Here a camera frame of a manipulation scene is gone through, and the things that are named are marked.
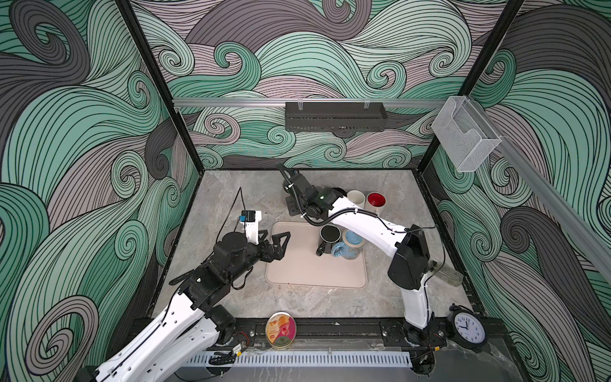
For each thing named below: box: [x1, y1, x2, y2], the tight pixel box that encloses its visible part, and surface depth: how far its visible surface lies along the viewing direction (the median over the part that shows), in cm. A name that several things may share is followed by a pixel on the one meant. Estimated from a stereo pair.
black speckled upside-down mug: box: [315, 223, 342, 257], surface depth 87 cm
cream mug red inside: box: [365, 191, 388, 216], surface depth 102 cm
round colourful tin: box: [264, 311, 297, 349], surface depth 73 cm
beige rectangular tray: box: [265, 221, 368, 289], surface depth 89 cm
